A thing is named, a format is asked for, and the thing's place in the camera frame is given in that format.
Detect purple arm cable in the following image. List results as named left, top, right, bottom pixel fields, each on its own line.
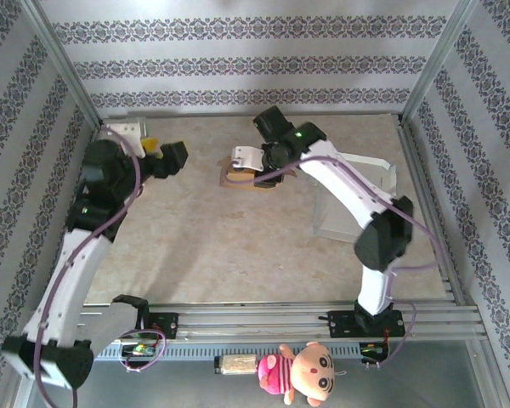
left=253, top=156, right=442, bottom=371
left=32, top=124, right=167, bottom=408

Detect brown cardboard box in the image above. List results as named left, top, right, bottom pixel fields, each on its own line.
left=216, top=155, right=298, bottom=192

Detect aluminium frame post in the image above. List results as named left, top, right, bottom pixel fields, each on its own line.
left=401, top=0, right=481, bottom=124
left=19, top=0, right=103, bottom=128

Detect aluminium front rail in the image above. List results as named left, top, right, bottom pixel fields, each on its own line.
left=25, top=302, right=488, bottom=341

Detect grey metal panel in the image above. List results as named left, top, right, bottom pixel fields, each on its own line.
left=8, top=335, right=507, bottom=408

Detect small circuit board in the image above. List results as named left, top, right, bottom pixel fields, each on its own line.
left=121, top=343, right=158, bottom=358
left=360, top=342, right=390, bottom=362

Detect teal and white paper box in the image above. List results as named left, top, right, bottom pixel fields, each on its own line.
left=312, top=153, right=399, bottom=244

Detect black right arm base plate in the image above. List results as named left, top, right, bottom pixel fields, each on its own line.
left=329, top=309, right=407, bottom=339

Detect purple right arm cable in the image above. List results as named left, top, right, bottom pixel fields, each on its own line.
left=253, top=156, right=442, bottom=371

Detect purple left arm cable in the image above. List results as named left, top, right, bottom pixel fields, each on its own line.
left=32, top=124, right=167, bottom=408

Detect pink plush doll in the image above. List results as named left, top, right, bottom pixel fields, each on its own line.
left=257, top=342, right=348, bottom=405

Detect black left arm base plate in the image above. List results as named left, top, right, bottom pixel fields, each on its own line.
left=138, top=312, right=180, bottom=341

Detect grey slotted cable duct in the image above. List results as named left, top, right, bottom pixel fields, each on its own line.
left=93, top=342, right=392, bottom=362

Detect beige taped block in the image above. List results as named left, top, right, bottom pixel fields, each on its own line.
left=213, top=354, right=261, bottom=376

